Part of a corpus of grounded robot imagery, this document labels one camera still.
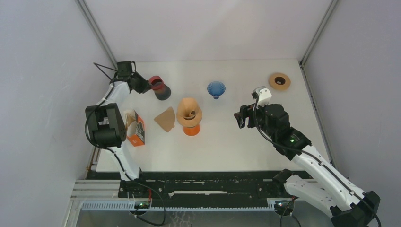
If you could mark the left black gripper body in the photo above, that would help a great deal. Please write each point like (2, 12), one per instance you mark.
(139, 82)

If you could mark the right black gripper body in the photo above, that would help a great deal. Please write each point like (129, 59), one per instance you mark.
(248, 111)

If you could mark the red black carafe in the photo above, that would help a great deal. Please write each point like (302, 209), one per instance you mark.
(160, 89)

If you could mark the brown paper coffee filter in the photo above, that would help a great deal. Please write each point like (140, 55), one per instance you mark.
(166, 119)
(188, 108)

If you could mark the orange coffee filter box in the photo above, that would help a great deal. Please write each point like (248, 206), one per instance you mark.
(135, 128)

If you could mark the blue glass dripper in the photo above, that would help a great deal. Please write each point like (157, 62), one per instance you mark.
(216, 89)

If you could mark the orange glass carafe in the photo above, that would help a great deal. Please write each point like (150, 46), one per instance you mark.
(192, 131)

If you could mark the wooden dripper ring holder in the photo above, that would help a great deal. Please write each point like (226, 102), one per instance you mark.
(190, 123)

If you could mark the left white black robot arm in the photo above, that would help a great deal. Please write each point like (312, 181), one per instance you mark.
(104, 126)

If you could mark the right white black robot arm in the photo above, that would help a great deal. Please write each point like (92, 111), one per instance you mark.
(342, 201)

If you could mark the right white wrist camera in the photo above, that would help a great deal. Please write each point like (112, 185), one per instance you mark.
(262, 96)

